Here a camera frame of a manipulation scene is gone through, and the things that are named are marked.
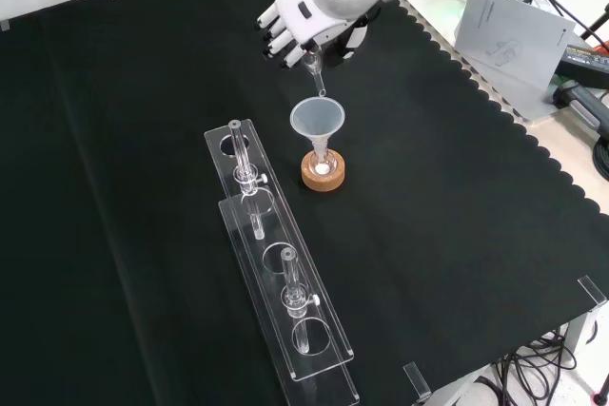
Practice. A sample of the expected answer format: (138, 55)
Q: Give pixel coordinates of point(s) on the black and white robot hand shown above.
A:
(304, 16)

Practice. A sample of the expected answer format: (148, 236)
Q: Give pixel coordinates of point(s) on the clear glass weighing funnel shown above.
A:
(316, 71)

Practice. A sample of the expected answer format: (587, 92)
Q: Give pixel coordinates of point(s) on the clear plastic funnel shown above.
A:
(316, 118)

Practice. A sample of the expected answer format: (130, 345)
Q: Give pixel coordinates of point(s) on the round-bottom glass flask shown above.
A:
(321, 167)

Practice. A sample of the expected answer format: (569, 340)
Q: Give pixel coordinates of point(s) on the clear acrylic funnel stand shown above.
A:
(285, 292)

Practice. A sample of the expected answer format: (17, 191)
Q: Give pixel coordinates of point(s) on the pale gray board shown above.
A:
(514, 44)

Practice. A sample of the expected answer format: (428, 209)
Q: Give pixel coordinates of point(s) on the black bench cloth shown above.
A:
(428, 244)

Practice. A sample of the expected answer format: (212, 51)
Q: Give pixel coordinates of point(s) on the black power adapter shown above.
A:
(585, 61)

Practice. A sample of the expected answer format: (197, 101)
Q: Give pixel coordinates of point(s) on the black tripod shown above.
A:
(595, 21)

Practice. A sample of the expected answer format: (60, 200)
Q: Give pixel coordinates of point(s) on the gray tape piece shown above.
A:
(5, 25)

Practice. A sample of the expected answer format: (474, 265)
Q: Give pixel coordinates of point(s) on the clear acrylic cloth clip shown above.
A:
(417, 380)
(592, 292)

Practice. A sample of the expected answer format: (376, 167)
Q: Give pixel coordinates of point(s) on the gray metal table leg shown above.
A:
(578, 337)

